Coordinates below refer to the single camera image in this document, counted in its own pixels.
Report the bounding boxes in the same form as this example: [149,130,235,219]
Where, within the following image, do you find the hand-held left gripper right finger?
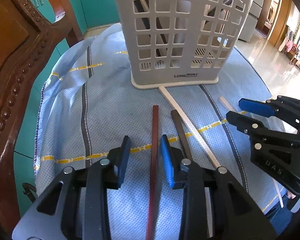
[160,134,277,240]

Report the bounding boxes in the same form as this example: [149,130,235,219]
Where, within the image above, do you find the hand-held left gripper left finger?
[13,135,131,240]

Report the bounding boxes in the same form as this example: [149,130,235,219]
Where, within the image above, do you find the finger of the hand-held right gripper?
[238,95,300,130]
[226,111,300,147]

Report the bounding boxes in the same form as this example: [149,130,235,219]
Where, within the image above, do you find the dark red chopstick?
[145,105,161,240]
[170,109,193,161]

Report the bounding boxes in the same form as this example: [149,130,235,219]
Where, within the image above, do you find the grey plastic utensil holder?
[112,0,255,90]

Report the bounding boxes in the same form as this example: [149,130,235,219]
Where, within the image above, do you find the person's dark pants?
[263,187,291,234]

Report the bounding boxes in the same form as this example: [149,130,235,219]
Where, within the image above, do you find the pink cloth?
[281,40,297,55]

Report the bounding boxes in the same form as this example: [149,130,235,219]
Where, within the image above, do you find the blue striped cloth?
[34,24,275,240]

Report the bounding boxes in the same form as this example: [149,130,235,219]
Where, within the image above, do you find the silver refrigerator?
[237,0,264,42]

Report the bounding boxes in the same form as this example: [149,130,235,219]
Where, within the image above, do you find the teal side cabinet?
[13,39,73,205]

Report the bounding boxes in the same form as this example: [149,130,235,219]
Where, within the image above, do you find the carved wooden chair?
[0,0,84,230]

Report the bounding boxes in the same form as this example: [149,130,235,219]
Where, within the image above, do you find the teal base cabinet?
[21,0,122,30]

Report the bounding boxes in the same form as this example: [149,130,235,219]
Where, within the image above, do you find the wooden door frame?
[255,0,291,47]

